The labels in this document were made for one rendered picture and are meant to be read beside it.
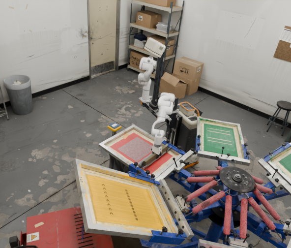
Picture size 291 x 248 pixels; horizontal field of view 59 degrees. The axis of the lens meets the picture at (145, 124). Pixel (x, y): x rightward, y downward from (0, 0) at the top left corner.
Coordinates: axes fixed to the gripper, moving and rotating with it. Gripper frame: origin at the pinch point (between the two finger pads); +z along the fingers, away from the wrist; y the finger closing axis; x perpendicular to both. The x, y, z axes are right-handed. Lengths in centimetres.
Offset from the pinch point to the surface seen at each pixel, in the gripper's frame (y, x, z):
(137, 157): 16.2, 10.3, 6.0
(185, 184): -41.9, 2.1, 10.2
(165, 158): -6.2, -10.9, 6.0
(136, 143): 32.6, -6.2, 6.0
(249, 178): -93, -8, -29
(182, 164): -31.0, -4.5, -6.2
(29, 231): 7, 139, -9
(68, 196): 95, 53, 102
